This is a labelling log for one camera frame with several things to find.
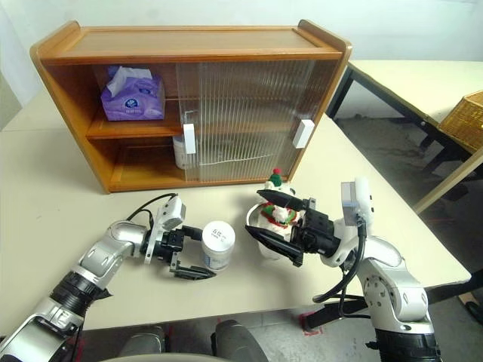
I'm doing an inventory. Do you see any ribbed clear sliding door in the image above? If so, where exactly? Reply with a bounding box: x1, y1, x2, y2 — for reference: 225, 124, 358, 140
195, 60, 340, 182
175, 62, 316, 183

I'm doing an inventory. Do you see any wooden cabinet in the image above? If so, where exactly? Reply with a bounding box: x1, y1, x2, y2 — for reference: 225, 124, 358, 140
29, 19, 354, 195

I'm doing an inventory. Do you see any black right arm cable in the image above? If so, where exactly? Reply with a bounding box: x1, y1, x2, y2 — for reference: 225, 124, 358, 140
312, 221, 370, 318

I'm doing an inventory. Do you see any white plush toy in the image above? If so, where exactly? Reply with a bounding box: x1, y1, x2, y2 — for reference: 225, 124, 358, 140
262, 168, 303, 232

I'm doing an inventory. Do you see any pale robot torso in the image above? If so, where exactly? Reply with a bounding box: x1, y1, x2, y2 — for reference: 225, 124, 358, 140
109, 352, 227, 362

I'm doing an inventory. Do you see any dark grey rounded shape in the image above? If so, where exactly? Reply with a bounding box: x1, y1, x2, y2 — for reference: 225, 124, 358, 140
210, 319, 266, 362

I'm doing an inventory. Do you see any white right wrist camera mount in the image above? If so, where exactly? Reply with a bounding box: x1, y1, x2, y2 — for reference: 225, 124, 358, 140
322, 176, 375, 269

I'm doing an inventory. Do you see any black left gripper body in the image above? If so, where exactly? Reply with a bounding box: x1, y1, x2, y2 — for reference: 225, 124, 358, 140
155, 225, 189, 267

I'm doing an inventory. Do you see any brown wooden shelf board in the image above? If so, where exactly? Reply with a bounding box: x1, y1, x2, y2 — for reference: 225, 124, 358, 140
85, 119, 184, 140

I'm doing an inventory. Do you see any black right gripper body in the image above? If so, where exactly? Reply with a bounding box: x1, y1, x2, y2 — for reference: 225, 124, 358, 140
292, 198, 337, 256

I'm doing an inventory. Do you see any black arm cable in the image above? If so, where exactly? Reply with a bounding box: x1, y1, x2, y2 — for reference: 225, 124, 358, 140
312, 221, 370, 318
126, 193, 178, 228

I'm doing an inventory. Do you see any wicker basket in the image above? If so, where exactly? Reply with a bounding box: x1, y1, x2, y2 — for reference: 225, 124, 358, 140
439, 90, 483, 154

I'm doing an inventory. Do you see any white labelled jar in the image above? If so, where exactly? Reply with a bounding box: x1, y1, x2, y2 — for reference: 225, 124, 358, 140
172, 135, 188, 170
202, 221, 237, 272

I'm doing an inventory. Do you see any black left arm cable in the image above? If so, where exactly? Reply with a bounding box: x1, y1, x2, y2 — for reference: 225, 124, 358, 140
126, 193, 178, 228

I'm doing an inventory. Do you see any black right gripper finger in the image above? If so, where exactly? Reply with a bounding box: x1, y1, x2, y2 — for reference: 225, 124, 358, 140
257, 189, 306, 212
244, 225, 304, 267

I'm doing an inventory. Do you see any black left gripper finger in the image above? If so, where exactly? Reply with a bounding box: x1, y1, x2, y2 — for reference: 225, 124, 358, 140
181, 225, 205, 241
168, 253, 218, 280

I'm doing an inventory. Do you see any purple tissue pack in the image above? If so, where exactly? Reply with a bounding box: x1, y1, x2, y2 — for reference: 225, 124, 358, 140
100, 66, 166, 122

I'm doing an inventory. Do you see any black framed side table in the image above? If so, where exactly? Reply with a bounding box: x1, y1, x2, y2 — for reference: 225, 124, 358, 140
325, 60, 483, 216

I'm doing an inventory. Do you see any white door handle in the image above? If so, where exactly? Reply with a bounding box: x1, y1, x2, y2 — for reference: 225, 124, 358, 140
183, 123, 197, 155
292, 119, 313, 149

